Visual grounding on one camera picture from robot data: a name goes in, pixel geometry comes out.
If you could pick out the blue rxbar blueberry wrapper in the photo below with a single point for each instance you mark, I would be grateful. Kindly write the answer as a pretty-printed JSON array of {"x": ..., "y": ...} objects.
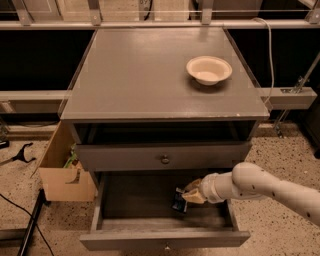
[{"x": 179, "y": 204}]

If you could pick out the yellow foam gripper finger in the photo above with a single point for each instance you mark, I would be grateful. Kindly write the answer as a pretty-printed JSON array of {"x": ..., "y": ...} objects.
[
  {"x": 194, "y": 196},
  {"x": 193, "y": 185}
]

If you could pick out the grey wooden drawer cabinet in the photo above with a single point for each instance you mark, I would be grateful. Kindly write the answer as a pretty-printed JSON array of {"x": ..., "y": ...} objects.
[{"x": 100, "y": 87}]

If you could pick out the cardboard box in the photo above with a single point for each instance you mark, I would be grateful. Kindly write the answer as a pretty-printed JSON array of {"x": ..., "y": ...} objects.
[{"x": 72, "y": 184}]

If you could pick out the green item in box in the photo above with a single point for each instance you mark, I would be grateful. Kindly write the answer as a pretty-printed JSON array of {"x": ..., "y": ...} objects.
[{"x": 72, "y": 157}]

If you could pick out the white paper bowl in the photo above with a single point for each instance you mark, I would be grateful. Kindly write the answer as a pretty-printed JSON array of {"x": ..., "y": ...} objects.
[{"x": 208, "y": 70}]

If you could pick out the grey open middle drawer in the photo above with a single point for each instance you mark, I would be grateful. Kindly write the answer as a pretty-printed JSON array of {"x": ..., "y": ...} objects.
[{"x": 133, "y": 210}]

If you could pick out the grey top drawer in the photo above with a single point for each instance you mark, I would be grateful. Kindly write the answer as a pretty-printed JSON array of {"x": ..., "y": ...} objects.
[{"x": 138, "y": 157}]

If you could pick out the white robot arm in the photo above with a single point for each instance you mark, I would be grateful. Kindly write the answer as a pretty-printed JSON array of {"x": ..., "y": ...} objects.
[{"x": 249, "y": 181}]

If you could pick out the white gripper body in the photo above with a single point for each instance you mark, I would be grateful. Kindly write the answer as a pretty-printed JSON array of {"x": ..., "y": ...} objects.
[{"x": 208, "y": 188}]

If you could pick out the metal railing frame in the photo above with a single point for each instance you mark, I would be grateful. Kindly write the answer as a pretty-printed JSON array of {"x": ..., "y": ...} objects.
[{"x": 227, "y": 15}]

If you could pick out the black tool on floor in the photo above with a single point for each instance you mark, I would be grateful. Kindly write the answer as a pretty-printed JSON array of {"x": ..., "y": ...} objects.
[{"x": 19, "y": 156}]

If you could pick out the black metal floor bar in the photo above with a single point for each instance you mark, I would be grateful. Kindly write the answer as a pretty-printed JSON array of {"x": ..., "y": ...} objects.
[{"x": 22, "y": 237}]

